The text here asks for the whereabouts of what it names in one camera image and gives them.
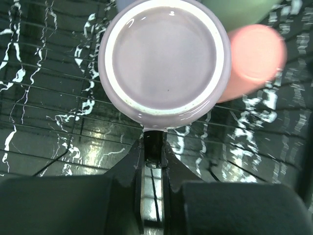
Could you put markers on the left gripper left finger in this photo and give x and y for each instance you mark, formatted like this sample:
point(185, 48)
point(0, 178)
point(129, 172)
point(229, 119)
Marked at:
point(103, 204)

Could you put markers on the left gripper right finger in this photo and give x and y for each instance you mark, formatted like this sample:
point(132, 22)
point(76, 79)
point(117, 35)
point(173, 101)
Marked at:
point(195, 207)

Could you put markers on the pink ceramic mug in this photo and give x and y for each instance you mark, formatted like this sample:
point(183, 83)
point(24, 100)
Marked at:
point(164, 64)

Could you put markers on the black marble pattern mat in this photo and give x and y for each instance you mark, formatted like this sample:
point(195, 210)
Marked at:
point(116, 115)

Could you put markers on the pink plastic cup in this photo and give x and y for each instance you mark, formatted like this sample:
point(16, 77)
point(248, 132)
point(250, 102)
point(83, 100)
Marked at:
point(258, 53)

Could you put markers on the green plastic cup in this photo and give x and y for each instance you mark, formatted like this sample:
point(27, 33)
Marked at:
point(234, 14)

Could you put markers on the purple plastic cup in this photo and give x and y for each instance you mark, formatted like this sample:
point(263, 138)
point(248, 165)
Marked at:
point(122, 4)

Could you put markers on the black wire dish rack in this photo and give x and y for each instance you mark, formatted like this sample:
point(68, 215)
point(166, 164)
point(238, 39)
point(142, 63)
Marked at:
point(55, 118)

